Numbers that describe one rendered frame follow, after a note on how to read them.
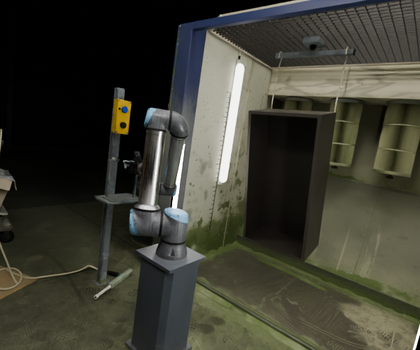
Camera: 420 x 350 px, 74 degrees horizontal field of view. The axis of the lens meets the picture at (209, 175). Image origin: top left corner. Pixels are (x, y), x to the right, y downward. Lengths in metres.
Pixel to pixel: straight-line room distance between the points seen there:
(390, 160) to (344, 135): 0.51
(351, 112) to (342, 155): 0.46
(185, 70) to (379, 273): 2.64
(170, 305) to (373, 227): 2.39
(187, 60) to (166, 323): 1.98
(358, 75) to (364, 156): 0.92
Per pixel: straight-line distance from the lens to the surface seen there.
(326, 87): 3.42
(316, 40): 2.62
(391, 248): 3.38
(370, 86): 3.32
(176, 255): 1.69
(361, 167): 3.67
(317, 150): 2.19
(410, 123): 3.27
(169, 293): 1.70
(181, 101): 2.50
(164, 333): 1.85
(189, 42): 2.60
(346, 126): 3.37
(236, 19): 2.35
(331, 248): 3.38
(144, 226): 1.63
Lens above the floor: 1.39
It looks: 8 degrees down
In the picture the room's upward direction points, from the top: 8 degrees clockwise
